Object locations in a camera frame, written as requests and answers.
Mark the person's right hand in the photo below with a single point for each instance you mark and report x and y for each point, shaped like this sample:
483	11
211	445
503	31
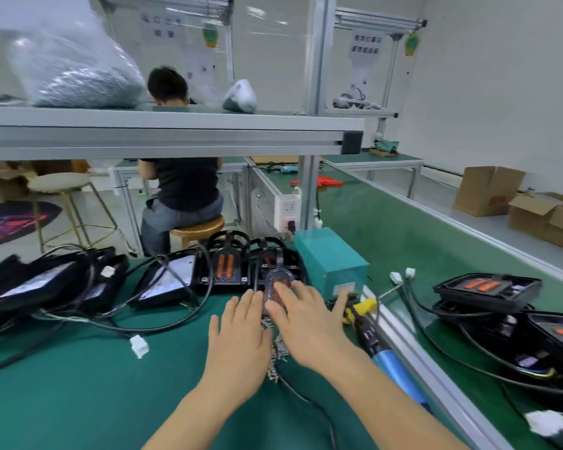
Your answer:
305	332

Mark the person's left hand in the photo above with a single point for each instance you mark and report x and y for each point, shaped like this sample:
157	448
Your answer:
236	351

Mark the heap of small silver screws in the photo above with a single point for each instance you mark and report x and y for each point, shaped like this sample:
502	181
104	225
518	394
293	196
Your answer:
277	356

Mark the blue black electric screwdriver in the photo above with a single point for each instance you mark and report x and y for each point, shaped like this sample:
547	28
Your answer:
394	365

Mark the stack of unassembled lamp housings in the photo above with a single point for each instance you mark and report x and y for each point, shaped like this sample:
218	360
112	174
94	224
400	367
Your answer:
66	281

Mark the person's right forearm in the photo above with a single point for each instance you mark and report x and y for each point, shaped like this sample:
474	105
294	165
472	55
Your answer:
394	407

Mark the person's left forearm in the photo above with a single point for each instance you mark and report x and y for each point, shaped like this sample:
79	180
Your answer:
202	426

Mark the yellow plug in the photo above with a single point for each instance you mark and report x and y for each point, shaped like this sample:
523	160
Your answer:
361	309

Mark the teal power supply box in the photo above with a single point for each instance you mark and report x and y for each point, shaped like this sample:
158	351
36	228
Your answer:
330	262

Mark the white power strip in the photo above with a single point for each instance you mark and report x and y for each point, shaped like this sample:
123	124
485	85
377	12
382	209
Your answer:
287	211

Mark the round brown wooden stool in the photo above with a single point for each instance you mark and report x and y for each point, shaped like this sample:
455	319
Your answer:
199	229

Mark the red tool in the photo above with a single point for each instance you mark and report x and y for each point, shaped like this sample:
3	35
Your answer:
319	182

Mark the green workbench white legs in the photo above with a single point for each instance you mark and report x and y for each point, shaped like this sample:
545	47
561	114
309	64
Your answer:
371	159

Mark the small green workbench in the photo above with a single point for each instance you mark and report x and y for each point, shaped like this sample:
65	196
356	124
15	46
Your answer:
122	168

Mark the brown cardboard box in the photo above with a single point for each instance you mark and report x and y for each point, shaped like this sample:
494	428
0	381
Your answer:
488	192
549	220

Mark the round beige stool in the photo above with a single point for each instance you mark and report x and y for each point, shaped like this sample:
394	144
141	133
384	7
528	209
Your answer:
61	182

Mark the white handheld device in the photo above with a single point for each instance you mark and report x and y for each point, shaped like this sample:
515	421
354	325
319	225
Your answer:
240	96

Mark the colourful round rug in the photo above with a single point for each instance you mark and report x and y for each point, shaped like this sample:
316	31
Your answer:
14	225

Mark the open brown cardboard carton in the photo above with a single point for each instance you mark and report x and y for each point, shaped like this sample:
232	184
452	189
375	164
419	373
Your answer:
5	182

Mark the clear bag of screws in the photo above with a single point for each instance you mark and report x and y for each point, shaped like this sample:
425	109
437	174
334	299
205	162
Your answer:
75	75

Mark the aluminium shelf frame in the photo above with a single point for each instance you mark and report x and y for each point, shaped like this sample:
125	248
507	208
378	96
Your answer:
169	136

